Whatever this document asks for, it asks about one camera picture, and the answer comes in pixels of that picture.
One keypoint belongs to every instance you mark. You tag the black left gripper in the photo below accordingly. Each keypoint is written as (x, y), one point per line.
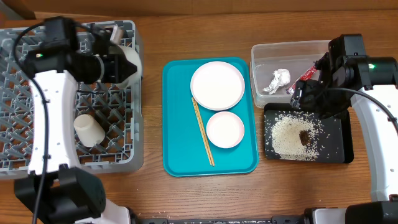
(116, 60)

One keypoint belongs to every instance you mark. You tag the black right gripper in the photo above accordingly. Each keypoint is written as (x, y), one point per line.
(325, 81)

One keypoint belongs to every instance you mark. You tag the grey bowl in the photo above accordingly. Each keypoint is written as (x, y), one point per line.
(133, 57)

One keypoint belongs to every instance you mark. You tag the white tissue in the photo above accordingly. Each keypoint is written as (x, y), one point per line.
(281, 78)

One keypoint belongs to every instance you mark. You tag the red snack wrapper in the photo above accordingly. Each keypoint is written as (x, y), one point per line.
(307, 75)

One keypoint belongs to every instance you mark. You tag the brown food scrap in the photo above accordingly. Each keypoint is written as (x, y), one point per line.
(304, 137)

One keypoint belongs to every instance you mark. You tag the white paper cup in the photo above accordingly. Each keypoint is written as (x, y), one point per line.
(88, 130)

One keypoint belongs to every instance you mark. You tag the pink bowl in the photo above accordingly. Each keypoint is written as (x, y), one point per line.
(225, 129)

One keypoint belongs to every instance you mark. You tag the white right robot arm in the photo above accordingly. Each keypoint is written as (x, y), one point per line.
(369, 86)

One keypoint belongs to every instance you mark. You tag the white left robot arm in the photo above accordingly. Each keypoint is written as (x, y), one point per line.
(57, 189)

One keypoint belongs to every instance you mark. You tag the black waste tray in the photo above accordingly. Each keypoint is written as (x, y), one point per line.
(338, 146)

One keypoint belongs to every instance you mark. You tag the clear plastic waste bin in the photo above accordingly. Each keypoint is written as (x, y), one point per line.
(296, 57)

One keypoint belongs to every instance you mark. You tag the grey dish rack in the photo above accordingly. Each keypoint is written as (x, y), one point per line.
(118, 111)

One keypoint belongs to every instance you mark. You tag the large white plate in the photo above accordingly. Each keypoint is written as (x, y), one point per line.
(217, 86)

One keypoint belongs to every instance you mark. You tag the teal serving tray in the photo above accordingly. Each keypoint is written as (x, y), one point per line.
(184, 153)

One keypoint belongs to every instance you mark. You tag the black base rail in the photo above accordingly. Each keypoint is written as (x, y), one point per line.
(283, 219)

